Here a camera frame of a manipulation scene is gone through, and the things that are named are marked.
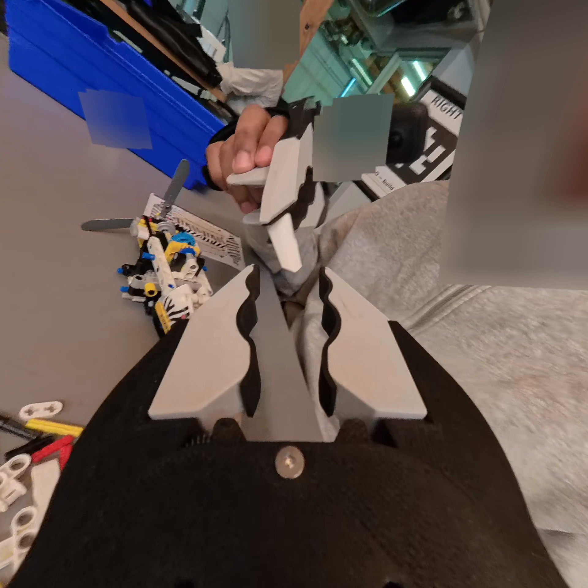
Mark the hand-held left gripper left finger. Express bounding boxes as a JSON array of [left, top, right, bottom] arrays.
[[148, 264, 262, 421]]

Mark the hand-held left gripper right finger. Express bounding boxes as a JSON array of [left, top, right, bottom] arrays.
[[318, 266, 428, 421]]

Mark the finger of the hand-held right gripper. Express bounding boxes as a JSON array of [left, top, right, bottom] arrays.
[[259, 126, 315, 226], [294, 181, 331, 230]]

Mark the striped sticker sheet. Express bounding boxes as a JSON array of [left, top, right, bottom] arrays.
[[143, 193, 246, 272]]

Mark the lego plane model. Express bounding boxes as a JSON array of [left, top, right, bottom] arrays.
[[82, 159, 214, 338]]

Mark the pile of loose lego parts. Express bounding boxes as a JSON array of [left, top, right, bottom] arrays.
[[0, 401, 85, 575]]

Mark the person's right hand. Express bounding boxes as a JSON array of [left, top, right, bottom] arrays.
[[205, 105, 288, 214]]

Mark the black backpack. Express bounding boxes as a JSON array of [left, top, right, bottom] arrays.
[[108, 0, 228, 92]]

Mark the blue plastic bin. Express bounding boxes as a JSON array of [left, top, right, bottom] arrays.
[[7, 0, 228, 191]]

